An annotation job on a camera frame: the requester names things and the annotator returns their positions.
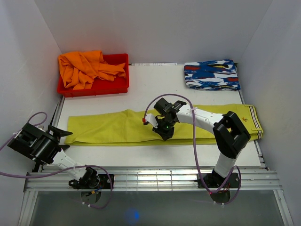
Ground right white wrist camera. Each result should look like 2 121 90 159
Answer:
143 113 158 128

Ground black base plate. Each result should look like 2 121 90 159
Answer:
194 173 239 190
68 174 114 189

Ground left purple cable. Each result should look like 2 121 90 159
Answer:
0 112 114 210

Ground yellow-green trousers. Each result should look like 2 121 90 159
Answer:
65 104 263 146

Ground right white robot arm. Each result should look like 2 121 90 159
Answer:
143 98 251 187

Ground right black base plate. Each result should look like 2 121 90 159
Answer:
194 173 239 190

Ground red plastic bin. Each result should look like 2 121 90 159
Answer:
57 53 129 97

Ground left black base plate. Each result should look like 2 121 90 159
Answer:
68 174 114 189

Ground purple cable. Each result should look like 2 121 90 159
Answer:
143 94 242 206
0 112 114 210

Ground folded blue patterned trousers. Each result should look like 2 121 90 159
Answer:
183 59 240 91

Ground aluminium frame rail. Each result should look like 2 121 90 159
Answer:
24 169 282 192

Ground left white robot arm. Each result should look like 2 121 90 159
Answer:
8 123 100 189

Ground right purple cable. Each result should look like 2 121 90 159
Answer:
143 94 242 206

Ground orange trousers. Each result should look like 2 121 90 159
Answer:
58 50 126 90

